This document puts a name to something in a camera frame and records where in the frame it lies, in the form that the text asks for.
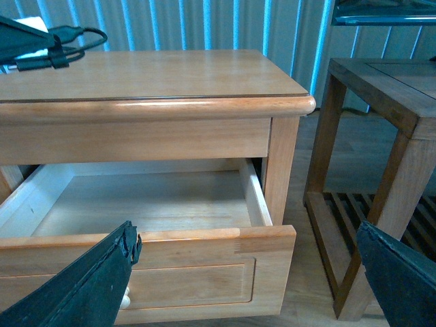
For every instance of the round upper drawer knob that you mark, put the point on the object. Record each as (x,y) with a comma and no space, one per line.
(125,300)

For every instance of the dark wooden side table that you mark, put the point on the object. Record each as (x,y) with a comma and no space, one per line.
(389,191)

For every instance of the white charger with black cable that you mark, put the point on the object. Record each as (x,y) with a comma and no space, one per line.
(61,54)

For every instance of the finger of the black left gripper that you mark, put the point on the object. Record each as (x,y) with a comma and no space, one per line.
(23,36)

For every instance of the light wooden nightstand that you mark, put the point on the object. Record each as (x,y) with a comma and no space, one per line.
(157,105)

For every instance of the dark shelf edge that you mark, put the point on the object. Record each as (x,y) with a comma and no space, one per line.
(383,13)

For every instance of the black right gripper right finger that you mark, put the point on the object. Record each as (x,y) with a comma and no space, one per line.
(402,280)

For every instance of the grey pleated curtain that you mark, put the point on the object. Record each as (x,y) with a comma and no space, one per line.
(297,36)

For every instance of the wooden drawer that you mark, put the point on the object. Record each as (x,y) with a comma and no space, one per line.
(209,247)

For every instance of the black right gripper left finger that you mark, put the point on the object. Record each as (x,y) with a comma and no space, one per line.
(88,292)

